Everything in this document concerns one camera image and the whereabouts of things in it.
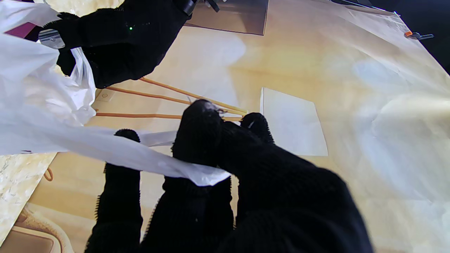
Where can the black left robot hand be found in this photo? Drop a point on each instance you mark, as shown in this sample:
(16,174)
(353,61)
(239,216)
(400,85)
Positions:
(123,42)

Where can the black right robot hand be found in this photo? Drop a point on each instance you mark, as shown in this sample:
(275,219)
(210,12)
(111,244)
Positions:
(281,203)

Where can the white plastic bag orange logo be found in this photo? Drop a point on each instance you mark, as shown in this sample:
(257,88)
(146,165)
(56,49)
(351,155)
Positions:
(42,116)

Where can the black gift box pink inside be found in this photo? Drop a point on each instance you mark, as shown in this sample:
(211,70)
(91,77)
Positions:
(23,31)

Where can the orange black spring clamp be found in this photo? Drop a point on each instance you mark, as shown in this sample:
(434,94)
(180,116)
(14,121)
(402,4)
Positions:
(408,34)

